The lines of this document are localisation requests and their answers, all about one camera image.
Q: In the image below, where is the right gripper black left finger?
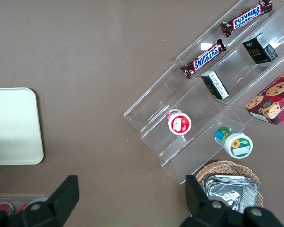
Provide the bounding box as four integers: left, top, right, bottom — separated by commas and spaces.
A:
0, 175, 80, 227

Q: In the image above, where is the silver foil packet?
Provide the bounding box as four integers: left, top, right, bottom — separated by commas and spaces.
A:
204, 176, 260, 215
209, 175, 253, 184

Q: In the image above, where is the clear acrylic stepped stand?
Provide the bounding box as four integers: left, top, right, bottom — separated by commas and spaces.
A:
123, 0, 284, 185

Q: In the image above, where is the red lid cup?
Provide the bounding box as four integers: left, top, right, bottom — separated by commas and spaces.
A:
165, 108, 192, 136

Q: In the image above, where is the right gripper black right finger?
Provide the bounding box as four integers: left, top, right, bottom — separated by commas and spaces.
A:
182, 175, 284, 227

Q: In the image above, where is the light wicker basket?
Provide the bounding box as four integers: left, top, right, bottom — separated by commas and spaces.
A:
195, 160, 264, 215

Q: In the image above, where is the green lid cup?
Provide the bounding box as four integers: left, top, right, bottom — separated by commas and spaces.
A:
214, 126, 253, 159

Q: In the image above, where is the red tartan cookie box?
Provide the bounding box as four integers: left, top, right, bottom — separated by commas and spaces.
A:
244, 65, 284, 126

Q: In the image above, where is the clear acrylic bottle rack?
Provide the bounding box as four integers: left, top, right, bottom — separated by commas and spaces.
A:
0, 194, 49, 215

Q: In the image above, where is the Snickers chocolate bar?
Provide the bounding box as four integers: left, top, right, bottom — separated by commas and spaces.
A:
180, 39, 227, 80
220, 0, 273, 38

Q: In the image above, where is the cream plastic tray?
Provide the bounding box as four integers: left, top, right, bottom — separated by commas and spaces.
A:
0, 87, 44, 166

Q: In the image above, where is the small black carton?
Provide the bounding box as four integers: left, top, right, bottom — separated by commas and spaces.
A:
200, 70, 230, 100
241, 32, 279, 65

